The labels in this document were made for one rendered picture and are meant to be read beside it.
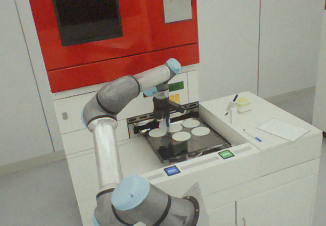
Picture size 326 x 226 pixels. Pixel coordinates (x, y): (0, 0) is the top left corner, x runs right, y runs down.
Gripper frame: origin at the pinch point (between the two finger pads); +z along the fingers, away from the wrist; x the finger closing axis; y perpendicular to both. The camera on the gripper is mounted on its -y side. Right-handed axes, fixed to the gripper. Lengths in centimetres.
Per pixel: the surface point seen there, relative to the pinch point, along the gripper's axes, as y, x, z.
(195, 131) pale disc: -14.3, 0.0, 1.3
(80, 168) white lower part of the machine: 51, 10, 17
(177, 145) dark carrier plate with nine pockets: -5.0, 14.8, 1.3
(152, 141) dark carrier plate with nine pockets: 8.3, 9.6, 1.3
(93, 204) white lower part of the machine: 49, 9, 44
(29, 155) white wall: 153, -105, 78
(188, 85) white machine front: -11.0, -21.5, -17.4
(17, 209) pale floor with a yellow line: 138, -42, 91
